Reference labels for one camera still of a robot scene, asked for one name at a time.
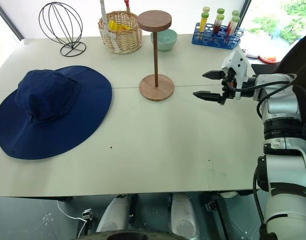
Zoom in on white rope basket handle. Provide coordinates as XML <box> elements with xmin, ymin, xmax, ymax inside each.
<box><xmin>99</xmin><ymin>0</ymin><xmax>119</xmax><ymax>53</ymax></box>

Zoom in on white floor cable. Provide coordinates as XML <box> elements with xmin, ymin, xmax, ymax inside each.
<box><xmin>57</xmin><ymin>199</ymin><xmax>89</xmax><ymax>237</ymax></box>

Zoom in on blue test tube rack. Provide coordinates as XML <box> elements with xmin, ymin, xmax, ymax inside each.
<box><xmin>191</xmin><ymin>22</ymin><xmax>244</xmax><ymax>50</ymax></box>

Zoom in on dark curved panel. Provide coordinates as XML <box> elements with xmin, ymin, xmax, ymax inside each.
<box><xmin>272</xmin><ymin>31</ymin><xmax>306</xmax><ymax>76</ymax></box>

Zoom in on small black white connector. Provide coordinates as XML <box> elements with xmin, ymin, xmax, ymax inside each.
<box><xmin>81</xmin><ymin>208</ymin><xmax>94</xmax><ymax>222</ymax></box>

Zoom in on white robot foot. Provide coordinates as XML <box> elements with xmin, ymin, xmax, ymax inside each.
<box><xmin>169</xmin><ymin>193</ymin><xmax>200</xmax><ymax>239</ymax></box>
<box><xmin>96</xmin><ymin>194</ymin><xmax>133</xmax><ymax>233</ymax></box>

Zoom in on red orange tray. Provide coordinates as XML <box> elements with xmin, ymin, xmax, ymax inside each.
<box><xmin>258</xmin><ymin>55</ymin><xmax>278</xmax><ymax>64</ymax></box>

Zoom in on yellow-filled test tube green cap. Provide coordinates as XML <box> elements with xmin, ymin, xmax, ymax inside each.
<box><xmin>197</xmin><ymin>12</ymin><xmax>210</xmax><ymax>41</ymax></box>

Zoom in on wooden hat stand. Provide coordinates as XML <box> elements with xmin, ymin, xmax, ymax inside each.
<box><xmin>137</xmin><ymin>9</ymin><xmax>175</xmax><ymax>102</ymax></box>

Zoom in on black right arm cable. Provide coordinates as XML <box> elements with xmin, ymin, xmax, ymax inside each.
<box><xmin>252</xmin><ymin>168</ymin><xmax>270</xmax><ymax>240</ymax></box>

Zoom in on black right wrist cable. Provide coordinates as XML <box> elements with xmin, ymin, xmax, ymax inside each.
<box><xmin>227</xmin><ymin>73</ymin><xmax>306</xmax><ymax>137</ymax></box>

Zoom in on light green bowl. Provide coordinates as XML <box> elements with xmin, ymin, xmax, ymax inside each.
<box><xmin>150</xmin><ymin>28</ymin><xmax>179</xmax><ymax>52</ymax></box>

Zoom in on woven wicker basket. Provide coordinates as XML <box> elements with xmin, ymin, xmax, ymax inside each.
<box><xmin>97</xmin><ymin>11</ymin><xmax>143</xmax><ymax>55</ymax></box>

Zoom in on black wire head form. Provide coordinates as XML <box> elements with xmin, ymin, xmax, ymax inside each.
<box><xmin>39</xmin><ymin>1</ymin><xmax>87</xmax><ymax>58</ymax></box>

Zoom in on navy blue wide-brim hat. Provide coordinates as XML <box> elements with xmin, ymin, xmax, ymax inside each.
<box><xmin>0</xmin><ymin>65</ymin><xmax>113</xmax><ymax>161</ymax></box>

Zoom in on black table leg bracket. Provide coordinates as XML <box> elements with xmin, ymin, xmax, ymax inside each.
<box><xmin>204</xmin><ymin>197</ymin><xmax>231</xmax><ymax>240</ymax></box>

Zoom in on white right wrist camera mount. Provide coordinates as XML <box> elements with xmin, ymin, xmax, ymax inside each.
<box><xmin>221</xmin><ymin>49</ymin><xmax>256</xmax><ymax>101</ymax></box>

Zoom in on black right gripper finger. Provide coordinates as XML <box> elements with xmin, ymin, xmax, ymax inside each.
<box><xmin>202</xmin><ymin>70</ymin><xmax>228</xmax><ymax>81</ymax></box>
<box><xmin>192</xmin><ymin>90</ymin><xmax>224</xmax><ymax>106</ymax></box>

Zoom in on red-filled test tube green cap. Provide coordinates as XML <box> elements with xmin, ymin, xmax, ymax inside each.
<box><xmin>211</xmin><ymin>14</ymin><xmax>225</xmax><ymax>36</ymax></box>
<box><xmin>226</xmin><ymin>15</ymin><xmax>241</xmax><ymax>39</ymax></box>

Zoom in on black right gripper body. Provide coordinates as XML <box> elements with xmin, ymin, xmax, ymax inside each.
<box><xmin>218</xmin><ymin>67</ymin><xmax>238</xmax><ymax>106</ymax></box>

